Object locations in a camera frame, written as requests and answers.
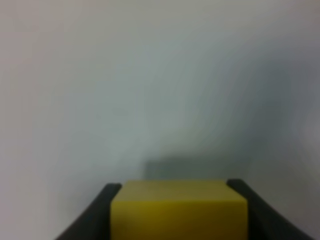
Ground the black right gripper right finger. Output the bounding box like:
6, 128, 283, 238
226, 179, 312, 240

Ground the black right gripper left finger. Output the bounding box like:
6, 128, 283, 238
57, 183, 122, 240

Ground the yellow cube block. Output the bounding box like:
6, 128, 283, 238
110, 180, 249, 240

